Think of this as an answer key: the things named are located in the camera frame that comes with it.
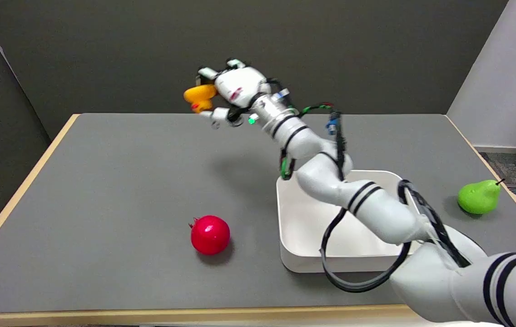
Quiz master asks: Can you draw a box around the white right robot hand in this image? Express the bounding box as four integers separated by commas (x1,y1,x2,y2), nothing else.
197,58,273,129

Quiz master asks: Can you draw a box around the yellow rubber duck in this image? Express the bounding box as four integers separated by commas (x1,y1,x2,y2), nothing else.
184,84,218,114

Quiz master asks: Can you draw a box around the white rectangular box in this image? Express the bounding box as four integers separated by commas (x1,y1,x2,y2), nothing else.
276,170,422,274

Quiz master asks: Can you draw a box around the red pomegranate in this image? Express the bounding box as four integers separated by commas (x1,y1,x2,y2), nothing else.
189,215,231,255

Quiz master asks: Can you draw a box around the green pear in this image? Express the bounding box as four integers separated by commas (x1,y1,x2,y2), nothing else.
457,178,505,215

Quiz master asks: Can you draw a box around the black looping cable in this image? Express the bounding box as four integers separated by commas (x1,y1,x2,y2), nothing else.
320,179,471,293

